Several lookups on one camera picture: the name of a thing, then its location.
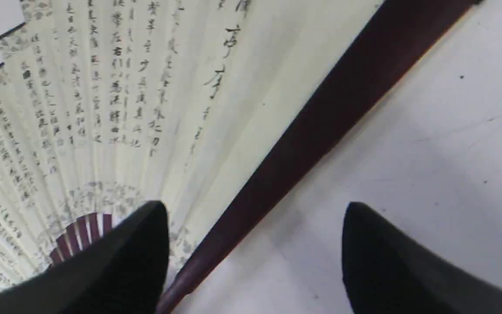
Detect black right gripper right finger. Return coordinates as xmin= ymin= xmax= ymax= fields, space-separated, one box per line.
xmin=341 ymin=201 xmax=502 ymax=314

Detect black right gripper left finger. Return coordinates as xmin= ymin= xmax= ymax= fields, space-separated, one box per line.
xmin=0 ymin=201 xmax=170 ymax=314

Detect folding paper fan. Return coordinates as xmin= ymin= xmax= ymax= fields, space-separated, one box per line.
xmin=0 ymin=0 xmax=479 ymax=314

